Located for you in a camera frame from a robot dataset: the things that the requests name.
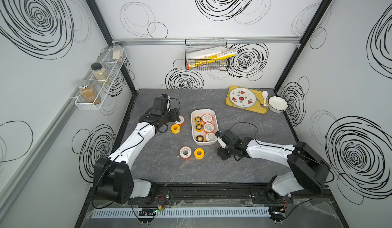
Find orange sealing tape roll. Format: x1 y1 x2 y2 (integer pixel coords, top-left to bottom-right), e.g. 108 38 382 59
180 146 192 160
203 123 215 134
175 116 185 126
202 114 213 124
205 132 216 142

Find yellow black tape roll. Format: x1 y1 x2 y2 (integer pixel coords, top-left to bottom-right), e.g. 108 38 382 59
195 123 204 132
196 135 205 143
194 116 203 124

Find white plastic storage box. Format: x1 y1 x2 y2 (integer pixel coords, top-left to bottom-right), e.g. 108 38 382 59
190 109 219 146

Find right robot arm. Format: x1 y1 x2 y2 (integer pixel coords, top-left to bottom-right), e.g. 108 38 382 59
215 130 331 197

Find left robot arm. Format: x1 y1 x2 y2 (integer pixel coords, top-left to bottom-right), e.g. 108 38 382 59
93 108 180 204

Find yellow sealing tape roll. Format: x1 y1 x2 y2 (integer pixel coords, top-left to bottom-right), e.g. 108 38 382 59
171 124 181 134
194 148 205 160

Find yellow white box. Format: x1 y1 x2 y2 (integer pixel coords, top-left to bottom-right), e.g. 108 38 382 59
185 46 238 71

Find watermelon pattern plate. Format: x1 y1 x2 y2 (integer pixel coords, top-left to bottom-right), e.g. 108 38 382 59
228 88 257 108

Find white scalloped bowl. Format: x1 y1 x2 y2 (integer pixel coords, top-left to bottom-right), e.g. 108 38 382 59
268 96 288 113

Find white spoon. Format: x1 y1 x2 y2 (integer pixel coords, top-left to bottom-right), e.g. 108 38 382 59
261 90 268 107

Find spice jar black lid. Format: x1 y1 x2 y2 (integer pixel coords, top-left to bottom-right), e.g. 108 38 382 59
91 63 112 87

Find spice jar brown contents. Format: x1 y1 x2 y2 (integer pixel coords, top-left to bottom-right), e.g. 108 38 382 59
78 80 101 104

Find spice jar pale contents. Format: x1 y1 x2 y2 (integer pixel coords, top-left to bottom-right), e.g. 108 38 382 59
112 42 123 61

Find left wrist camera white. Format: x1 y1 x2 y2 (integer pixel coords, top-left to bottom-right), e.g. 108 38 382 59
161 94 170 113

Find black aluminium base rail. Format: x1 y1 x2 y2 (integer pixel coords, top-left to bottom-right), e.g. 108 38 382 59
85 183 333 206

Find white wire spice rack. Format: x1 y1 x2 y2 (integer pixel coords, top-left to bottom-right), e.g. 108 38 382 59
75 45 127 116

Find black wire wall basket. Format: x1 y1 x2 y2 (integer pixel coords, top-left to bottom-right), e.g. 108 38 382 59
185 38 228 71

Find white slotted cable duct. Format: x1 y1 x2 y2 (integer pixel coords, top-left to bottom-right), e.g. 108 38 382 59
91 207 271 219

